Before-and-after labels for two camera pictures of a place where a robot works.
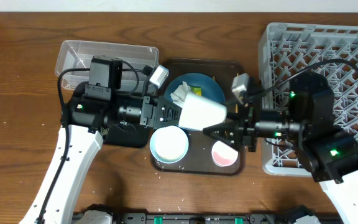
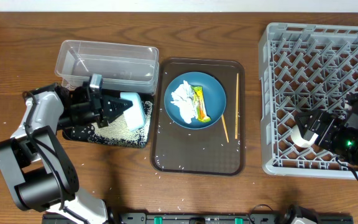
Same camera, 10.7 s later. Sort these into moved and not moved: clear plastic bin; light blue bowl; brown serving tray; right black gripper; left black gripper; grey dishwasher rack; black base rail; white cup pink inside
Moved: white cup pink inside; right black gripper; left black gripper; light blue bowl
Not moved: clear plastic bin; black base rail; brown serving tray; grey dishwasher rack
